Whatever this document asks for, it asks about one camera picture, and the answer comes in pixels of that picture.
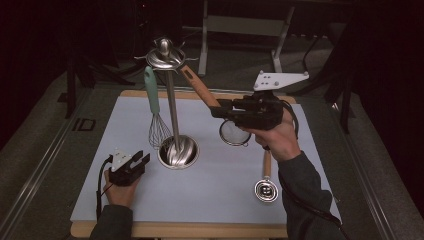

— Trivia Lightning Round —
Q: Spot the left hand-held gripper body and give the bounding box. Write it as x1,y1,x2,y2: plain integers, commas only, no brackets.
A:
108,148,147,187

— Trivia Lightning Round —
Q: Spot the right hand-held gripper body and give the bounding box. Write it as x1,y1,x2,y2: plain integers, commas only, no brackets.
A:
231,70,309,131

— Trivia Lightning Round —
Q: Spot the mesh strainer with wooden handle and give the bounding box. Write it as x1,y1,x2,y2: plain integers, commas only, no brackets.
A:
179,64,252,148

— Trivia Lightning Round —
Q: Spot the steel utensil rack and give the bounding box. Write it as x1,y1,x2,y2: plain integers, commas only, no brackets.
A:
134,36,200,170

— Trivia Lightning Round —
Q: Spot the whisk with green handle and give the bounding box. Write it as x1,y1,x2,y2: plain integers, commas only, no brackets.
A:
143,65,173,150

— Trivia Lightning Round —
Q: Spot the person's left hand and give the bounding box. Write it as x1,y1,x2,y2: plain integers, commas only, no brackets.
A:
103,169,141,208

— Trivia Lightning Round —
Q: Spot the person's right hand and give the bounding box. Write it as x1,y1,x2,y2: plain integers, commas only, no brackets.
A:
239,108,301,163

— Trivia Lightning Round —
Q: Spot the pale lavender table mat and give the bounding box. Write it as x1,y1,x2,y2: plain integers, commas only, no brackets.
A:
70,96,343,225

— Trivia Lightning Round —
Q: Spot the black metal stand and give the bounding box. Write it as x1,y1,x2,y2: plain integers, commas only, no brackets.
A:
64,59,136,119
288,23,356,134

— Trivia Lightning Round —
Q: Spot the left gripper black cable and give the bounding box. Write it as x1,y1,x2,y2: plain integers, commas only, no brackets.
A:
95,154,114,221

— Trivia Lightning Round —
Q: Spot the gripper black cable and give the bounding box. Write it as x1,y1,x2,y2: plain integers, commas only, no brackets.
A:
263,99,351,240
95,154,114,221

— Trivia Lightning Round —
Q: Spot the white metal frame stand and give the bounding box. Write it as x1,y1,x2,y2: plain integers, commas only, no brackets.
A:
198,0,296,83

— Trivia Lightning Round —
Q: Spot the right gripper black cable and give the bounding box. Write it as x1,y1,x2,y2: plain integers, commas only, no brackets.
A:
263,99,351,240

